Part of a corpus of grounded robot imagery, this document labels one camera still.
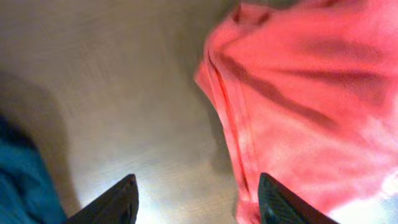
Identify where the dark navy folded garment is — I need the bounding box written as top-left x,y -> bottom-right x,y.
1,118 -> 67,224

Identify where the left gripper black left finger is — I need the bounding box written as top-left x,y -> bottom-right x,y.
64,174 -> 139,224

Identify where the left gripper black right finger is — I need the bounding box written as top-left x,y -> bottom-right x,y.
258,173 -> 337,224

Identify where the red t-shirt with logo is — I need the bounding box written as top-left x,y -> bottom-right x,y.
195,0 -> 397,223

